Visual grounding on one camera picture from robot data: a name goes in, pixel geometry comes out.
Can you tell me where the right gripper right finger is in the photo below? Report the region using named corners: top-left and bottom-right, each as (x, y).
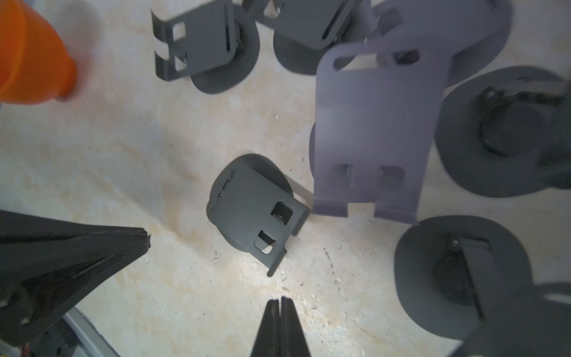
top-left (280, 297), bottom-right (311, 357)

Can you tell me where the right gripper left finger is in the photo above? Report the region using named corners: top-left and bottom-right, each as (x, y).
top-left (250, 300), bottom-right (281, 357)

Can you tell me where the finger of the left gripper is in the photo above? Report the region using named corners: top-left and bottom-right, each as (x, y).
top-left (1, 211), bottom-right (150, 259)
top-left (1, 242), bottom-right (150, 346)

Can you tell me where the dark green phone stand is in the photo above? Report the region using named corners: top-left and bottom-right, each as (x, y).
top-left (151, 1), bottom-right (260, 95)
top-left (206, 154), bottom-right (311, 277)
top-left (394, 216), bottom-right (570, 356)
top-left (242, 0), bottom-right (376, 75)
top-left (435, 66), bottom-right (570, 198)

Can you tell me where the purple phone stand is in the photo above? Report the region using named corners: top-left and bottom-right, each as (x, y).
top-left (308, 35), bottom-right (451, 225)
top-left (374, 0), bottom-right (514, 88)

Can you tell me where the orange plastic bowl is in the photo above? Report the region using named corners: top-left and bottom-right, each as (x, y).
top-left (1, 1), bottom-right (77, 105)

